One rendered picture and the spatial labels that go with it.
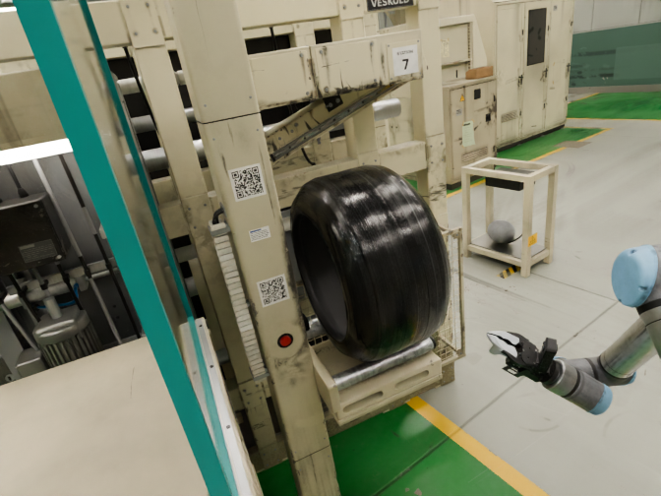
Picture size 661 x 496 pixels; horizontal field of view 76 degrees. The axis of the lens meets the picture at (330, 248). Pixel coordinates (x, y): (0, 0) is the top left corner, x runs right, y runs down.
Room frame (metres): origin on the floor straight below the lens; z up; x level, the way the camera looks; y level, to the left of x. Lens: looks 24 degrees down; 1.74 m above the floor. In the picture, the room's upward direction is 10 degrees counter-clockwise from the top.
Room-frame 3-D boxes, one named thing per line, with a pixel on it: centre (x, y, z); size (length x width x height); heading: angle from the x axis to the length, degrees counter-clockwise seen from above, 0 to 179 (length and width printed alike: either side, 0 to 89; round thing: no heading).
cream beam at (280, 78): (1.45, -0.07, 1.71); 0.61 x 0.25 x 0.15; 110
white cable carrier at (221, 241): (0.97, 0.26, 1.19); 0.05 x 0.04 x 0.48; 20
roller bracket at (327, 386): (1.07, 0.12, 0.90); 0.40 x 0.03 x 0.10; 20
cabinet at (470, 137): (5.53, -1.89, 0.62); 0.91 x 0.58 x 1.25; 120
